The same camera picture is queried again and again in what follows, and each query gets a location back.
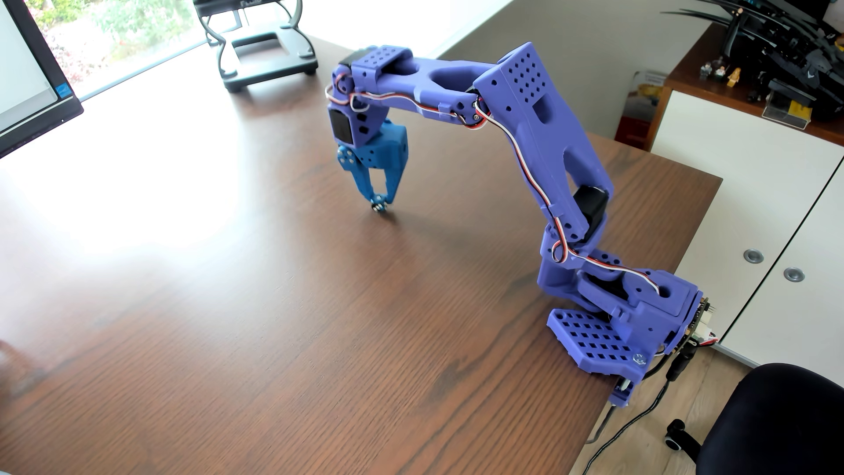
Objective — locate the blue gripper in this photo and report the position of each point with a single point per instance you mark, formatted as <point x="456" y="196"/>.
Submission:
<point x="379" y="156"/>

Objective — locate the blue dice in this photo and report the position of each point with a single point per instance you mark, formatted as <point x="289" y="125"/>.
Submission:
<point x="378" y="207"/>

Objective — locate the purple robot base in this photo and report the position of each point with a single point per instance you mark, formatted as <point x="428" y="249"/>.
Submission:
<point x="606" y="330"/>

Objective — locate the black laptop stand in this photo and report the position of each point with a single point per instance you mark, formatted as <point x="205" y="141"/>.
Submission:
<point x="264" y="63"/>

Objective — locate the red white book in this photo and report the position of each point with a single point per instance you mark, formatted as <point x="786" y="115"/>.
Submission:
<point x="638" y="105"/>

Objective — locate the black computer monitor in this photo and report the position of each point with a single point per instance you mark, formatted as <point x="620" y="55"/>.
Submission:
<point x="26" y="72"/>

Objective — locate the robot controller board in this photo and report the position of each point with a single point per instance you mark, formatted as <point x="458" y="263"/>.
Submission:
<point x="704" y="326"/>

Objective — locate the white cabinet with wooden top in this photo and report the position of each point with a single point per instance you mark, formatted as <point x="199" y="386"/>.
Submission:
<point x="738" y="152"/>

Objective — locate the yellow toy minifigure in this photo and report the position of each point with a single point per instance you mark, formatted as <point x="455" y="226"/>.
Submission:
<point x="733" y="77"/>

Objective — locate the silver cabinet knob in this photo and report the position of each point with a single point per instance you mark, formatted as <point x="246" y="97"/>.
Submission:
<point x="754" y="256"/>
<point x="794" y="274"/>

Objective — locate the clear yellow display box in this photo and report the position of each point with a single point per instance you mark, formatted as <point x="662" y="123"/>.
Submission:
<point x="788" y="109"/>

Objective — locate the black brick-built model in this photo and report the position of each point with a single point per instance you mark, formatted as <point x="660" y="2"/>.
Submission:
<point x="784" y="39"/>

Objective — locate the black office chair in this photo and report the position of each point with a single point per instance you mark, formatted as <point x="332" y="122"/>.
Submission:
<point x="771" y="422"/>

